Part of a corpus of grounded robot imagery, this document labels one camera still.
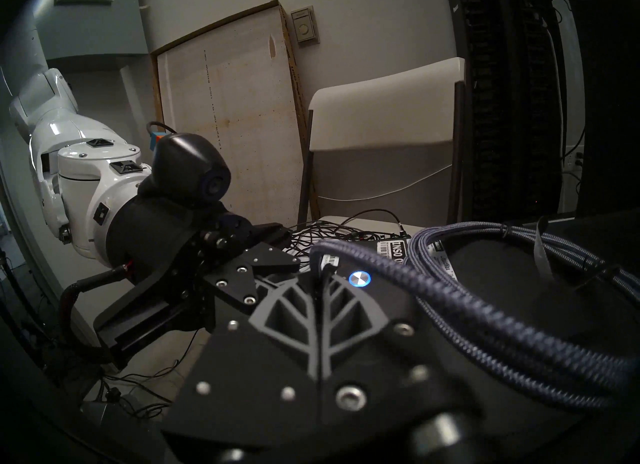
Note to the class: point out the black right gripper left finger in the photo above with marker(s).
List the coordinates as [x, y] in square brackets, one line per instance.
[300, 358]

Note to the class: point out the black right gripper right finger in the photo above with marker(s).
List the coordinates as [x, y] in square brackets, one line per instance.
[340, 363]

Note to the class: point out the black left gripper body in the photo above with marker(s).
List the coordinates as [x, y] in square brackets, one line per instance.
[150, 248]

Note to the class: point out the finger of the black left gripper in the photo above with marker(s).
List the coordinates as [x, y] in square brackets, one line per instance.
[260, 233]
[250, 278]

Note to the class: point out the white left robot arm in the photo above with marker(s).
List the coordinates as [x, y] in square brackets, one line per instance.
[75, 168]

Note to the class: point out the black workstation tower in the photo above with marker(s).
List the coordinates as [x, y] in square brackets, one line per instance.
[500, 278]

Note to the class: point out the cream board with wooden edge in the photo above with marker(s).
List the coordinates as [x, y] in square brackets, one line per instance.
[230, 118]

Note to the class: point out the cream folding chair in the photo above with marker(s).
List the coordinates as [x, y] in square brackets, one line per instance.
[385, 113]

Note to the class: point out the black server rack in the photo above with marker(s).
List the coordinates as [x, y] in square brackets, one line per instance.
[500, 118]

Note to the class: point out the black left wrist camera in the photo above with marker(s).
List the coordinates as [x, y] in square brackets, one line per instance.
[187, 168]

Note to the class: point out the beige wall plate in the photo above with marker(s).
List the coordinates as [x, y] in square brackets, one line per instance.
[305, 25]

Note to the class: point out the wall power outlet box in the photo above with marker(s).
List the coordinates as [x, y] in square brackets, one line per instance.
[572, 160]

